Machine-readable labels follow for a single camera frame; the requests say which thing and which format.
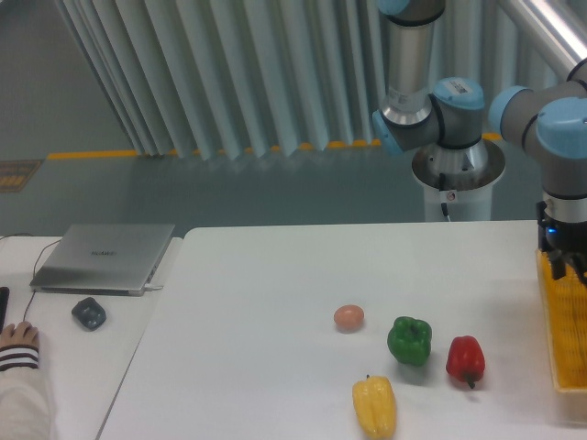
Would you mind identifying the person's hand on mouse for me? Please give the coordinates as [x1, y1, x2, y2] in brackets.
[0, 321, 39, 350]

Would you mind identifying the yellow woven basket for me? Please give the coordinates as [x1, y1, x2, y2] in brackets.
[536, 250, 586, 394]

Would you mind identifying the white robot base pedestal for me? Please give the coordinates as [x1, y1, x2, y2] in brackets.
[412, 139, 505, 222]

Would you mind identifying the yellow bell pepper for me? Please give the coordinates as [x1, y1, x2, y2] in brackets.
[352, 375, 397, 439]

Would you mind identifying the red bell pepper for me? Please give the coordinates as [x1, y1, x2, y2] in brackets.
[446, 335, 486, 390]

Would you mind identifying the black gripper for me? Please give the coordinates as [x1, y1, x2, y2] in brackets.
[536, 201, 587, 286]

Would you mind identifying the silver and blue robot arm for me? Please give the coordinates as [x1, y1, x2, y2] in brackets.
[372, 1, 586, 282]

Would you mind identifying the silver Huawei laptop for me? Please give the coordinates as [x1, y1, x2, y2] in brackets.
[30, 224, 175, 296]

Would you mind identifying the white striped sleeve forearm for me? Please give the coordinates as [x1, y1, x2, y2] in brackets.
[1, 344, 52, 440]

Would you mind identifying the grey mouse cable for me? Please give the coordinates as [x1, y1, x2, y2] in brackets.
[0, 232, 63, 323]

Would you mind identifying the green bell pepper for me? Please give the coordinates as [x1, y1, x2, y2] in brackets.
[387, 316, 432, 367]

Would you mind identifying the grey folding screen partition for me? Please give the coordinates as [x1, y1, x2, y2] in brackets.
[52, 0, 565, 160]

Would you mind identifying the black phone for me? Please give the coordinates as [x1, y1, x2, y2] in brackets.
[0, 286, 10, 332]

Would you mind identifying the brown egg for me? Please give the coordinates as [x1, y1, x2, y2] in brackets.
[333, 304, 365, 332]

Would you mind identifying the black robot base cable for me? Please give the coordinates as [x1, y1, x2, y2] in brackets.
[438, 171, 453, 223]

